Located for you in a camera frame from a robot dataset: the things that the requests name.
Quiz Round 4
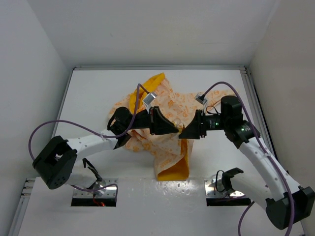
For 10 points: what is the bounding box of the aluminium frame rail right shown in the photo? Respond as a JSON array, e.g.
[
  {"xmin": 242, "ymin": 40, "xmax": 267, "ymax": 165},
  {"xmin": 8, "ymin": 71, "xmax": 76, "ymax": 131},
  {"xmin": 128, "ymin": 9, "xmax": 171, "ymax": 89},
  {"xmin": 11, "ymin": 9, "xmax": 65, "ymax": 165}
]
[{"xmin": 242, "ymin": 66, "xmax": 306, "ymax": 236}]

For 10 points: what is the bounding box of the aluminium frame rail back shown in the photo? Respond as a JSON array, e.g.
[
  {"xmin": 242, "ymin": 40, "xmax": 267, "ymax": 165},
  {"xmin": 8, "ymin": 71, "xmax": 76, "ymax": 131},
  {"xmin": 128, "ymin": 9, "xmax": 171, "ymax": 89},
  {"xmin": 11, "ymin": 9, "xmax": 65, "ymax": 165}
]
[{"xmin": 73, "ymin": 65, "xmax": 246, "ymax": 71}]

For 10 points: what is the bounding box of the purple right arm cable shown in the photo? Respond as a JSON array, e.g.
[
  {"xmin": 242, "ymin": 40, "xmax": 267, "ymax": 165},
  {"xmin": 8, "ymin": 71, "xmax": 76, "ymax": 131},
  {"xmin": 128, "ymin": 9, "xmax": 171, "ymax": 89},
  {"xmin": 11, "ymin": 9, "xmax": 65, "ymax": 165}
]
[{"xmin": 199, "ymin": 82, "xmax": 295, "ymax": 236}]

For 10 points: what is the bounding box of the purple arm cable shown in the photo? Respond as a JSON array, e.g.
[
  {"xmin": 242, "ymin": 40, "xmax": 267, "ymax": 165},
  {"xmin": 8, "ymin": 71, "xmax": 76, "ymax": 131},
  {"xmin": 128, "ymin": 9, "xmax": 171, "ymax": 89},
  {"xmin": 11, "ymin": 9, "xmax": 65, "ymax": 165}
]
[
  {"xmin": 199, "ymin": 82, "xmax": 295, "ymax": 236},
  {"xmin": 28, "ymin": 83, "xmax": 153, "ymax": 197}
]

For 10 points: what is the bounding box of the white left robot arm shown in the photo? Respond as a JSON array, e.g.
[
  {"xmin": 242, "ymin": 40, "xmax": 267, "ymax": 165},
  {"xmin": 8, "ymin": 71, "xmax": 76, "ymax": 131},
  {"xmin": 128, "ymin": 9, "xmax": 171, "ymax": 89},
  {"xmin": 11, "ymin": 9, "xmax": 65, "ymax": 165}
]
[{"xmin": 32, "ymin": 106, "xmax": 179, "ymax": 191}]

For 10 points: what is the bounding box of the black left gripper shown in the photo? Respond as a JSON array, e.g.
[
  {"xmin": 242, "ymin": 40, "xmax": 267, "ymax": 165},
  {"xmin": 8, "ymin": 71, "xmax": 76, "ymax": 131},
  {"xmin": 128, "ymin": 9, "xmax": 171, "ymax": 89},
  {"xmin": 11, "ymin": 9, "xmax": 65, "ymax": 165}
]
[{"xmin": 124, "ymin": 105, "xmax": 178, "ymax": 135}]

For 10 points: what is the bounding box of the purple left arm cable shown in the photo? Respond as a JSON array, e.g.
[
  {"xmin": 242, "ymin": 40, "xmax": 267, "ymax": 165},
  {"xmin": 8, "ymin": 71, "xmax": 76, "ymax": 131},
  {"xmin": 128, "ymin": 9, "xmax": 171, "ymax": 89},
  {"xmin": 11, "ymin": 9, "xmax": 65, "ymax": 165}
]
[{"xmin": 28, "ymin": 83, "xmax": 153, "ymax": 197}]

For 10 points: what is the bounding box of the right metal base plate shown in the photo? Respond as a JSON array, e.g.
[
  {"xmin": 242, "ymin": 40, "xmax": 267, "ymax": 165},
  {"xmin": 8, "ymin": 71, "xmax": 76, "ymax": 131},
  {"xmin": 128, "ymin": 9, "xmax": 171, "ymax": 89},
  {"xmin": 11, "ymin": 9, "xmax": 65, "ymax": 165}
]
[{"xmin": 204, "ymin": 178, "xmax": 246, "ymax": 200}]

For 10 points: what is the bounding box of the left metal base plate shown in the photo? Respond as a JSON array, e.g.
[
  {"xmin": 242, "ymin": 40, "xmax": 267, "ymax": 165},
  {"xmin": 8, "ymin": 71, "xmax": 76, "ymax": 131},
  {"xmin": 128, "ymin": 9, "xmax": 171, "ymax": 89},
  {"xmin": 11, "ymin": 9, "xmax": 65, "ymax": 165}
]
[{"xmin": 72, "ymin": 178, "xmax": 119, "ymax": 200}]

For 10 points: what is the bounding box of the metal base plate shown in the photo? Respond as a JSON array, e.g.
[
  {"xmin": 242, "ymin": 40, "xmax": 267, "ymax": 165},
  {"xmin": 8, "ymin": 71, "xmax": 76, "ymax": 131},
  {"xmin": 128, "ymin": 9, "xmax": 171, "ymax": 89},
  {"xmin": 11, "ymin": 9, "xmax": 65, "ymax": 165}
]
[
  {"xmin": 72, "ymin": 178, "xmax": 119, "ymax": 200},
  {"xmin": 204, "ymin": 178, "xmax": 246, "ymax": 200}
]

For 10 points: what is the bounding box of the aluminium frame rail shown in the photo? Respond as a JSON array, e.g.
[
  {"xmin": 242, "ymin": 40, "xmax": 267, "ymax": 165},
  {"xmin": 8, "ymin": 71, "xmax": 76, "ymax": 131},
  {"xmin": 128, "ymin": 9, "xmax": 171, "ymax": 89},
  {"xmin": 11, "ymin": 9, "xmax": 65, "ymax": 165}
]
[
  {"xmin": 73, "ymin": 65, "xmax": 246, "ymax": 71},
  {"xmin": 242, "ymin": 66, "xmax": 306, "ymax": 236}
]

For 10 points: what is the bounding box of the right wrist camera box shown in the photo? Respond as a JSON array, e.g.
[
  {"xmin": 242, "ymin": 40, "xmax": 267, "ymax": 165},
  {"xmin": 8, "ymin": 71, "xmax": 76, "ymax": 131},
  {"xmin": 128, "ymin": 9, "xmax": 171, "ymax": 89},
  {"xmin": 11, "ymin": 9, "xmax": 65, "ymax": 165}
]
[{"xmin": 195, "ymin": 93, "xmax": 208, "ymax": 105}]

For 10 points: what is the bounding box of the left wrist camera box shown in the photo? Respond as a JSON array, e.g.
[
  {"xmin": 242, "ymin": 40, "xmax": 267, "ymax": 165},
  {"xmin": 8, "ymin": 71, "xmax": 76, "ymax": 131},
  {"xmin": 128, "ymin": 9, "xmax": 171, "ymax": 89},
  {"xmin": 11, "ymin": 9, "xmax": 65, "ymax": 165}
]
[{"xmin": 142, "ymin": 92, "xmax": 157, "ymax": 108}]

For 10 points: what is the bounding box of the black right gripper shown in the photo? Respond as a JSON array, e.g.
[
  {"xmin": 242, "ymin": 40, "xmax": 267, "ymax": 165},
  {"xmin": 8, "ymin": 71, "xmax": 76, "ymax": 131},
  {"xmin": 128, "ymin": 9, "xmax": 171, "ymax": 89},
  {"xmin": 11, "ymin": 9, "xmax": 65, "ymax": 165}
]
[{"xmin": 178, "ymin": 109, "xmax": 228, "ymax": 139}]

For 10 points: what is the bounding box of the orange patterned yellow-lined jacket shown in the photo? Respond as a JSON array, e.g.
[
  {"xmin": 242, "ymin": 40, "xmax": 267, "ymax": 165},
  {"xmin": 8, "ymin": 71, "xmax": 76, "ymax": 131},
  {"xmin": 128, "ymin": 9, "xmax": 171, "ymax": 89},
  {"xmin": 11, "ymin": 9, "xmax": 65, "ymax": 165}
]
[{"xmin": 107, "ymin": 72, "xmax": 239, "ymax": 182}]

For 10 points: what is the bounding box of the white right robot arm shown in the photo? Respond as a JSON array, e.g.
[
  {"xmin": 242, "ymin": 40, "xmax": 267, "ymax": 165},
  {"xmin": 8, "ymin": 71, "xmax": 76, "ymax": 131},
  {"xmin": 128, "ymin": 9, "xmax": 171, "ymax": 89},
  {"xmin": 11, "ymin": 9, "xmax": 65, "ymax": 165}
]
[{"xmin": 179, "ymin": 96, "xmax": 315, "ymax": 230}]

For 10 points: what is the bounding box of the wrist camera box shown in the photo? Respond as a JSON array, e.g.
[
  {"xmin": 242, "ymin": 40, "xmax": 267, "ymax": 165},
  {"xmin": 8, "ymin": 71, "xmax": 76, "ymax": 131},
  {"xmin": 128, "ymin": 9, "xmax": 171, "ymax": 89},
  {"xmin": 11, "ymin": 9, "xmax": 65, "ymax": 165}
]
[
  {"xmin": 142, "ymin": 92, "xmax": 157, "ymax": 108},
  {"xmin": 195, "ymin": 93, "xmax": 208, "ymax": 105}
]

